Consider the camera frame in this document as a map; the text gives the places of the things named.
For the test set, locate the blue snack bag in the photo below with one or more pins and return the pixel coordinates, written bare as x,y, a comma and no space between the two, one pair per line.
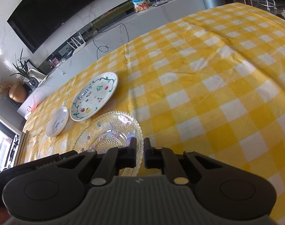
140,2

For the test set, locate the black notebook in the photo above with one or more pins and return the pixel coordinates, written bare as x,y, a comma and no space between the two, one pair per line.
23,145

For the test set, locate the green plant in blue vase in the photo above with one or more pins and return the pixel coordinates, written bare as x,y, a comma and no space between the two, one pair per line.
33,82

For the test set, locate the grey laptop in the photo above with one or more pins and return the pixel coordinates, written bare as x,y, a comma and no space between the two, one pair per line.
160,4

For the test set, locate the framed picture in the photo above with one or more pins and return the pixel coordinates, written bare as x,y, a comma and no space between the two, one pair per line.
38,71

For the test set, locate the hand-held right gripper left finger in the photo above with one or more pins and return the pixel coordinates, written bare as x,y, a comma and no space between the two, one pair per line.
132,154

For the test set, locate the copper vase with dried flowers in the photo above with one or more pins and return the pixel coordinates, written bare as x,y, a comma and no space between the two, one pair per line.
17,92

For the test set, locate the white router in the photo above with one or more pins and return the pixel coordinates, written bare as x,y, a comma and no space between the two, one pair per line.
78,49

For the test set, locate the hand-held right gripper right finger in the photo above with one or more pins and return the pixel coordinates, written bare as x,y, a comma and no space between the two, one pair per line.
148,155

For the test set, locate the black wall television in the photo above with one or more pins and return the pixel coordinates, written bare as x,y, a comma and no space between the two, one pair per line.
53,11

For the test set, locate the clear glass plate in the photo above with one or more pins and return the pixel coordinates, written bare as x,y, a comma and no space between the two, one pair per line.
109,131

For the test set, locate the pink photo card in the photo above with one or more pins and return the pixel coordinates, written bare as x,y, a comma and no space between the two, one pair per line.
54,62

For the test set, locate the yellow checked tablecloth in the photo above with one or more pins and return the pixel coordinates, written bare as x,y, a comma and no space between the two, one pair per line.
203,86

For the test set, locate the fruit print white plate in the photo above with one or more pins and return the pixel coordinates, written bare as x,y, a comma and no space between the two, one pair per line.
93,96

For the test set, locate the small white dish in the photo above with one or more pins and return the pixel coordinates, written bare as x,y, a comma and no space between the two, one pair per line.
57,121

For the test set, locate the pink storage box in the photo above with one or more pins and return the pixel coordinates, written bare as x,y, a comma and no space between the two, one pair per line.
32,109

